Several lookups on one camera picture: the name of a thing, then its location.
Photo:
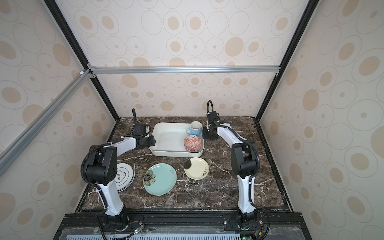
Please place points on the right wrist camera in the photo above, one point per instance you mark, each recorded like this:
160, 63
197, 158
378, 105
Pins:
213, 118

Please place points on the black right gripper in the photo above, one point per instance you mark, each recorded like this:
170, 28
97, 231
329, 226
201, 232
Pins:
204, 134

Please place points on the blue mug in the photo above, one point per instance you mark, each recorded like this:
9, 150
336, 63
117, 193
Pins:
195, 128

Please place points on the white plastic bin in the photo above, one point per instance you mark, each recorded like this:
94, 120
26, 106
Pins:
170, 141

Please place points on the aluminium rail back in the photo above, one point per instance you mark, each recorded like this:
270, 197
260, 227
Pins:
185, 70

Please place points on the aluminium rail left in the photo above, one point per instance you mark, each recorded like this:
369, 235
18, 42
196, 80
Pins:
27, 136

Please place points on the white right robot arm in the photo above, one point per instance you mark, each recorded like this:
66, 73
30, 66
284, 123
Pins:
245, 164

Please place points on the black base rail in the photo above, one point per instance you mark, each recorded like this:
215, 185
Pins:
184, 225

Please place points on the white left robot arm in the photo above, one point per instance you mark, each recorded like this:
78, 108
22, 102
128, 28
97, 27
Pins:
100, 166

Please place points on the black corner frame post right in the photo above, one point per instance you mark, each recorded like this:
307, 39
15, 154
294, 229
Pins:
302, 25

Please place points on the cream yellow small plate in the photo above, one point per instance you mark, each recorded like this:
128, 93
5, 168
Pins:
196, 168

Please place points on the green flower plate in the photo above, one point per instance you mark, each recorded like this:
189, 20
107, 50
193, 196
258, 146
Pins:
159, 179

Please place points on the black corner frame post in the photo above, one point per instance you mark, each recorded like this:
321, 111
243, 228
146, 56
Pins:
302, 25
79, 53

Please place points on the black corner frame post left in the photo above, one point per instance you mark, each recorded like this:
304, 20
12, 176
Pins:
79, 53

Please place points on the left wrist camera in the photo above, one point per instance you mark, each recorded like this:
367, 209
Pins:
140, 130

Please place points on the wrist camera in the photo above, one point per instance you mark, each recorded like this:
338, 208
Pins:
213, 118
140, 130

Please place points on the red patterned bowl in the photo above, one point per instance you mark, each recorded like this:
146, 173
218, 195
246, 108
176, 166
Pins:
193, 143

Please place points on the white ringed plate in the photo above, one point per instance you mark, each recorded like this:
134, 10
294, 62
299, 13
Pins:
125, 176

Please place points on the aluminium rail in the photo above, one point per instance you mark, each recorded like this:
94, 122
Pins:
27, 136
185, 70

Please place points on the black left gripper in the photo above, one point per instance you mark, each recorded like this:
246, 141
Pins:
152, 141

